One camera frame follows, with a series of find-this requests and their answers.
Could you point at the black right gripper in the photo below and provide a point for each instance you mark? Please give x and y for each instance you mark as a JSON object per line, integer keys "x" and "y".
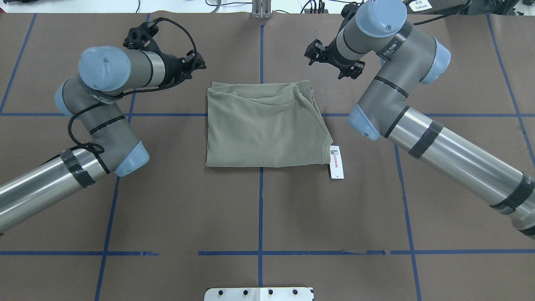
{"x": 333, "y": 56}

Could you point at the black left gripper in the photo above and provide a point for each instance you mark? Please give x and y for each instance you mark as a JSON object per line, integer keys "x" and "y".
{"x": 171, "y": 69}

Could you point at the olive green long-sleeve shirt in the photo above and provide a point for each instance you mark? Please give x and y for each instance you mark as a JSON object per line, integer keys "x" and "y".
{"x": 265, "y": 125}

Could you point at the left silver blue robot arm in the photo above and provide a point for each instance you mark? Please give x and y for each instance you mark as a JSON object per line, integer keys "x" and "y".
{"x": 104, "y": 142}

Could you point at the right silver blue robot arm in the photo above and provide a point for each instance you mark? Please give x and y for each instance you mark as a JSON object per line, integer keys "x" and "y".
{"x": 411, "y": 58}

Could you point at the white paper garment tag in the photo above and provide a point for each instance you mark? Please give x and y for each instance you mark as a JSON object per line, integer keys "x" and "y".
{"x": 336, "y": 169}

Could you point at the black box with label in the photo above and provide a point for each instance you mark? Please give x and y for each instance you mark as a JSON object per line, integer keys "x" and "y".
{"x": 432, "y": 7}

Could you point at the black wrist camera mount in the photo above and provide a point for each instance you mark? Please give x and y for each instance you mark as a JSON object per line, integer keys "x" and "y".
{"x": 350, "y": 9}
{"x": 142, "y": 37}

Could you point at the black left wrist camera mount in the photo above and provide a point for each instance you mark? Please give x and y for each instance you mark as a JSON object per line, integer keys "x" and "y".
{"x": 142, "y": 37}

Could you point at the aluminium frame post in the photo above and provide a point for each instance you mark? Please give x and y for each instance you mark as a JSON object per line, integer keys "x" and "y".
{"x": 261, "y": 9}

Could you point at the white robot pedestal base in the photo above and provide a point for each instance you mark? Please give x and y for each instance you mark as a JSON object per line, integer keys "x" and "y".
{"x": 281, "y": 293}

